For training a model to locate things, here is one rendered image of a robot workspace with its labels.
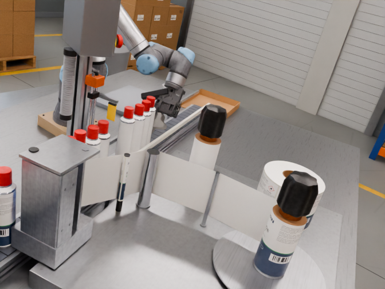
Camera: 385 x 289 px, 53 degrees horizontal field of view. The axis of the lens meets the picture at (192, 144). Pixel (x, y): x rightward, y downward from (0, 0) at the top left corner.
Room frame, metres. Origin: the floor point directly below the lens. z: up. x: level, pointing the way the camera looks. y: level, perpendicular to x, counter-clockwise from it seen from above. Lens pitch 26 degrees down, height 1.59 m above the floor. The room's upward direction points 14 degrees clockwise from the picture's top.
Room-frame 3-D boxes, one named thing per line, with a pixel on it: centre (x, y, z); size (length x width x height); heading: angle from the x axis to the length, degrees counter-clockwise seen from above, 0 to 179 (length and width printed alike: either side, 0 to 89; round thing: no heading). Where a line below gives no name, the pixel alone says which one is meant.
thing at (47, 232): (0.74, 0.28, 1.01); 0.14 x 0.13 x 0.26; 163
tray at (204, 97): (2.12, -0.05, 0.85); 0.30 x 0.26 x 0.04; 163
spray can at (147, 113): (1.31, 0.20, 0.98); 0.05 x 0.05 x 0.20
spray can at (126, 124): (1.22, 0.24, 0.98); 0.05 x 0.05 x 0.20
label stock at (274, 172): (1.12, -0.34, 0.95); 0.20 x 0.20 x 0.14
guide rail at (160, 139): (1.43, 0.12, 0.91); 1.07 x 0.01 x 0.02; 163
